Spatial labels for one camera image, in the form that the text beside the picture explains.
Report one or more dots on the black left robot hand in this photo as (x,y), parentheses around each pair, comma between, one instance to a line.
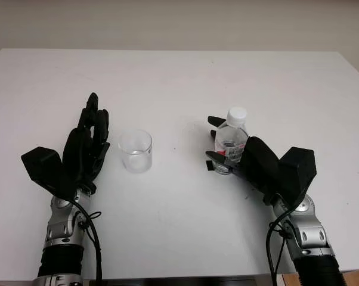
(81,149)

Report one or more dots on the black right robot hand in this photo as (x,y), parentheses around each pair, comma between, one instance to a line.
(260,164)

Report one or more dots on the clear plastic water bottle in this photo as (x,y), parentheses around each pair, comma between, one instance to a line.
(231,140)

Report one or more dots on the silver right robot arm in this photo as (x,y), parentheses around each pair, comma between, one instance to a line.
(307,232)

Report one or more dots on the clear glass cup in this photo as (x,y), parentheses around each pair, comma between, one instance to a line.
(136,155)

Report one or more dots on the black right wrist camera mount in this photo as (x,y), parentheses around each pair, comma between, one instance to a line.
(298,172)

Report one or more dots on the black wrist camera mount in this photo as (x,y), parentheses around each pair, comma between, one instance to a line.
(298,172)
(43,167)

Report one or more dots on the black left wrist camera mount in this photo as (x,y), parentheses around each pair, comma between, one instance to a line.
(43,167)

